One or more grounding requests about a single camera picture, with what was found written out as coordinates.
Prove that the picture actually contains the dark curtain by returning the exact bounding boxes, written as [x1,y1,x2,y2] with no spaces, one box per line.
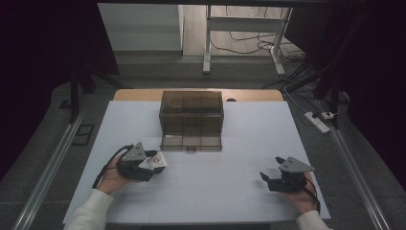
[282,0,406,191]
[0,0,122,181]

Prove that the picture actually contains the black stand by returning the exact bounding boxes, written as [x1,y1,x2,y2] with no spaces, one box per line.
[286,12,372,130]
[67,61,124,125]

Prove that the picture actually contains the white paper sheet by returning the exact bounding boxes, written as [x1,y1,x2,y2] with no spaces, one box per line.
[62,100,332,225]

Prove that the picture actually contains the left hand-held gripper black cable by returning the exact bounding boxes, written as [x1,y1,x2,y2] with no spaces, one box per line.
[91,144,135,190]

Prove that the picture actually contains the person's right hand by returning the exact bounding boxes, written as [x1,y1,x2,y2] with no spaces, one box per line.
[282,171,319,216]

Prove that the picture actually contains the white cable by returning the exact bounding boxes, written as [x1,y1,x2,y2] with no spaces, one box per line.
[282,87,310,115]

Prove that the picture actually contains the brown translucent storage box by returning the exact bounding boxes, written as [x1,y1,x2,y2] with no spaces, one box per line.
[158,90,225,138]

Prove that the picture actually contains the white power strip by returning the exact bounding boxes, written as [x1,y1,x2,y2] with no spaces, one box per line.
[303,110,331,134]

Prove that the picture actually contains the hand-held gripper black cable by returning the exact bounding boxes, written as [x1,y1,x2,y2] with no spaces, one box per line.
[91,144,135,190]
[303,176,321,214]

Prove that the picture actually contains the person's left hand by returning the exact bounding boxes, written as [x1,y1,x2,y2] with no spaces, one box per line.
[96,156,140,196]

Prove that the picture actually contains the black floor cable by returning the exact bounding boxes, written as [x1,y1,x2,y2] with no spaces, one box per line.
[210,6,305,62]

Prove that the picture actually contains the metal floor rail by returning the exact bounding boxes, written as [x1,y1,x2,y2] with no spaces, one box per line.
[327,124,393,230]
[11,107,88,230]

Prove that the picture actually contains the white desk frame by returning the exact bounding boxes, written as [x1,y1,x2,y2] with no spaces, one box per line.
[202,4,293,77]

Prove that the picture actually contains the right hand-held gripper black cable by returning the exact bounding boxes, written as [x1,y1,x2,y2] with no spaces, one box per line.
[303,176,321,214]

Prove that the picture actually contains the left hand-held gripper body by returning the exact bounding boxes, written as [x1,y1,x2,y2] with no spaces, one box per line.
[116,141,156,183]

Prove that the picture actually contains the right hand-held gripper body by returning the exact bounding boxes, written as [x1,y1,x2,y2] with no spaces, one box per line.
[266,155,316,193]

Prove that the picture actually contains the brown translucent drawer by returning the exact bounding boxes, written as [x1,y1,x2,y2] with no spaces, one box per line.
[159,133,223,152]

